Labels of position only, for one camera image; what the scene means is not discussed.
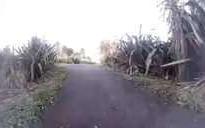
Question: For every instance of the flax bush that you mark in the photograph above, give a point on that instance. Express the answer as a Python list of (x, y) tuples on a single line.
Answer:
[(36, 58)]

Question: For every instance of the grey asphalt path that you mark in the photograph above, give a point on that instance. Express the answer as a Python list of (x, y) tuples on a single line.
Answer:
[(100, 100)]

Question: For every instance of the row of flax bushes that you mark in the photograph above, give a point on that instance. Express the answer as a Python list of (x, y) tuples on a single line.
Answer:
[(176, 50)]

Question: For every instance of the group of distant bushes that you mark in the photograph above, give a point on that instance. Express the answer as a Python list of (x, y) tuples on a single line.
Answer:
[(73, 56)]

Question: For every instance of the grass verge with dry leaves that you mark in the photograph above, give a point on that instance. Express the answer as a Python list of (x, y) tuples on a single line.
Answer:
[(170, 90)]

